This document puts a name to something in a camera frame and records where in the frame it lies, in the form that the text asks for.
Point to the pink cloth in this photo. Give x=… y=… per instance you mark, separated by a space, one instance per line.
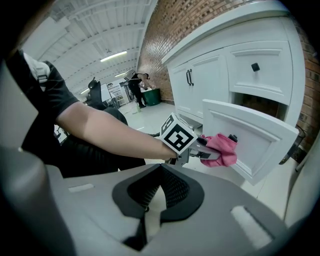
x=225 y=152

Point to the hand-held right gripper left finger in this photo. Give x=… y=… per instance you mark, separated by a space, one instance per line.
x=87 y=212

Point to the white shelf rack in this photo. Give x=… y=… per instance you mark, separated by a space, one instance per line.
x=118 y=93

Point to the black office chair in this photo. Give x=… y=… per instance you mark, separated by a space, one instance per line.
x=96 y=95

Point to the white vanity cabinet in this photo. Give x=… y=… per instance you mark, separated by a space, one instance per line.
x=212 y=37

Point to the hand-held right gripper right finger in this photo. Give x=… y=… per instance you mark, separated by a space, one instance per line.
x=220 y=212

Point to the white drawer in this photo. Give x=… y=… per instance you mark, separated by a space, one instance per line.
x=272 y=67
x=257 y=145

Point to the green round tub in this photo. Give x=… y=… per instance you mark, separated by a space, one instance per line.
x=153 y=96

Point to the white closed drawer front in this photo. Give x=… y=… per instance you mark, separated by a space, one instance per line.
x=272 y=67

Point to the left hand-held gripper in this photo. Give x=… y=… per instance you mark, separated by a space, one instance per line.
x=178 y=137

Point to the person's black shirt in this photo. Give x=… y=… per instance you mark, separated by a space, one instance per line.
x=60 y=95

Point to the white cabinet door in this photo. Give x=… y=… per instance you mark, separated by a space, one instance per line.
x=210 y=85
x=180 y=92

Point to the black square drawer knob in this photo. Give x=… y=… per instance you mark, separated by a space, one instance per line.
x=255 y=67
x=233 y=138

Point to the person's left forearm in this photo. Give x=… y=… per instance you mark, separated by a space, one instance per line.
x=112 y=132

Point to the ceiling tube light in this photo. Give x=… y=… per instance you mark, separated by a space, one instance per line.
x=123 y=73
x=113 y=56

